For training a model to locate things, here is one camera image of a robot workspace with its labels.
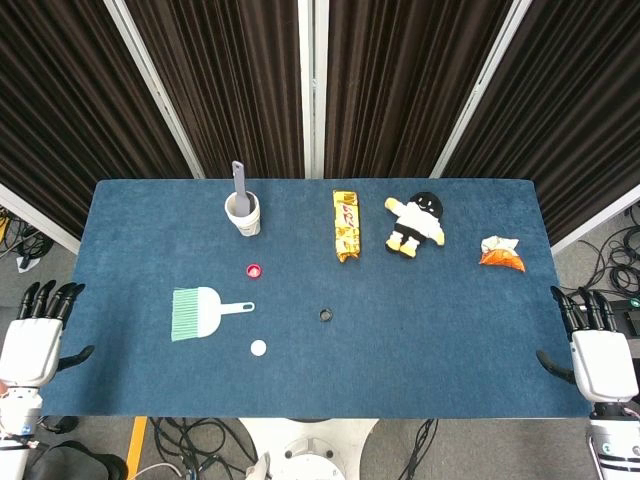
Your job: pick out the blue felt table cover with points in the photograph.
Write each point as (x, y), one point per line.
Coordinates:
(425, 350)

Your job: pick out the white paper cup stack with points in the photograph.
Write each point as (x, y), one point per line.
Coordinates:
(248, 227)

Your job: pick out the white bottle cap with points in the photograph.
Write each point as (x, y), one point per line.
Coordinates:
(258, 348)

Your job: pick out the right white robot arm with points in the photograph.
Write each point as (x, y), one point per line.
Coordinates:
(612, 440)

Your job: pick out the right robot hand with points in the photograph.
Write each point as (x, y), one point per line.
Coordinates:
(605, 365)

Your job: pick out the crumpled orange snack bag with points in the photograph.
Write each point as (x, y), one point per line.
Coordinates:
(502, 257)

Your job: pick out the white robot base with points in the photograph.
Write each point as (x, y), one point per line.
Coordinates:
(310, 450)

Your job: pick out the white aluminium frame rail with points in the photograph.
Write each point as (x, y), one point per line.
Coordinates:
(35, 217)
(600, 217)

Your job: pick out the yellow snack packet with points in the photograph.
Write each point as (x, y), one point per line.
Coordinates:
(347, 225)

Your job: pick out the red bottle cap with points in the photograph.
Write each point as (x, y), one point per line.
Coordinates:
(254, 271)

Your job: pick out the black ring cap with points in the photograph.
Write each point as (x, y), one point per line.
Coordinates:
(326, 315)

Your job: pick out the black and white plush doll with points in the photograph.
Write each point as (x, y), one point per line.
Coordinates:
(417, 222)

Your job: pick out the white aluminium frame post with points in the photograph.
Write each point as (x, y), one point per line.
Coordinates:
(312, 75)
(480, 85)
(153, 85)

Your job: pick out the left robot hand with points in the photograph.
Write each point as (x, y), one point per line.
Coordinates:
(30, 350)

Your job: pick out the dark brown pleated curtain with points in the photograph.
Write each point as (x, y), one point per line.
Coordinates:
(575, 100)
(400, 75)
(225, 75)
(60, 100)

